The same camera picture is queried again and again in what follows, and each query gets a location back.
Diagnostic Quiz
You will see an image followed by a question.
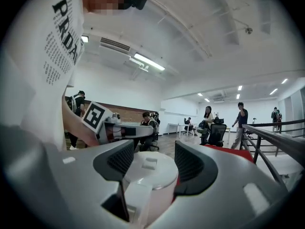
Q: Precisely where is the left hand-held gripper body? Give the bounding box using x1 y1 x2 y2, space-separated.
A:
82 101 124 145

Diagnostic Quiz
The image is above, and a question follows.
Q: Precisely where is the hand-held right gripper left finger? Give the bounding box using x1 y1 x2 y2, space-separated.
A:
44 139 136 229

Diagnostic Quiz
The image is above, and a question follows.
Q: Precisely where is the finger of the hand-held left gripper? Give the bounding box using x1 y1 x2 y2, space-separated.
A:
123 125 155 140

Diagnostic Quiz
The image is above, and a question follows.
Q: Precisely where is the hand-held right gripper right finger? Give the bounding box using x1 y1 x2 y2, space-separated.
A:
149 140 289 229

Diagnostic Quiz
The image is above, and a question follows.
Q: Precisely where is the white cylindrical container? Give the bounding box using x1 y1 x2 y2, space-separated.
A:
122 151 180 228

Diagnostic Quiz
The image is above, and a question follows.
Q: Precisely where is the person's left forearm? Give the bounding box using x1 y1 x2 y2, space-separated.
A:
62 96 100 148

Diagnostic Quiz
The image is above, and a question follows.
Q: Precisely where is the long white desk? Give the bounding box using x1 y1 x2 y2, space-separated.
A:
168 123 189 138

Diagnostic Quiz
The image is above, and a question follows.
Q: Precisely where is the black mesh office chair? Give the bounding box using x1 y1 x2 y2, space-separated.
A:
207 117 227 148

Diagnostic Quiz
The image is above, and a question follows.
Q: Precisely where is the dark metal railing wooden handrail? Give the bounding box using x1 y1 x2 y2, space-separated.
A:
242 119 305 190

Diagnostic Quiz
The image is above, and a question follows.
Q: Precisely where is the ceiling air vent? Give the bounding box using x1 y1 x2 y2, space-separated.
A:
100 37 131 52

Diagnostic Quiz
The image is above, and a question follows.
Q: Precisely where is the white printed t-shirt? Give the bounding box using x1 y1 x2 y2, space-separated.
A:
0 0 85 151

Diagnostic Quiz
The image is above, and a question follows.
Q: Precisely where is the row of recessed ceiling lights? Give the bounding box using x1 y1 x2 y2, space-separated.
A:
197 78 289 103

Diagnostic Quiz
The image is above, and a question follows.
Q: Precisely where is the black head camera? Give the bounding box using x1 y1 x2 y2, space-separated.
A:
130 0 149 10

